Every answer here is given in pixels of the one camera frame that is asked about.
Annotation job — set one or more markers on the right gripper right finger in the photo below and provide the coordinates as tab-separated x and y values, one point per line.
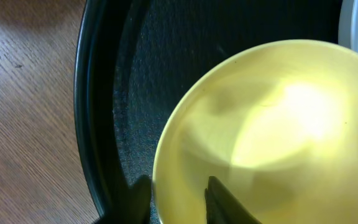
222	207

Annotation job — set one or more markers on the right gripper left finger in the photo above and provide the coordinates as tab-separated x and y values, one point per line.
131	205

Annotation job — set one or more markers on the yellow bowl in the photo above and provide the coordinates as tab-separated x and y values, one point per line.
277	124

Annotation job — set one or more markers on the round black serving tray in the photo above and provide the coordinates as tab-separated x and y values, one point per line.
136	59

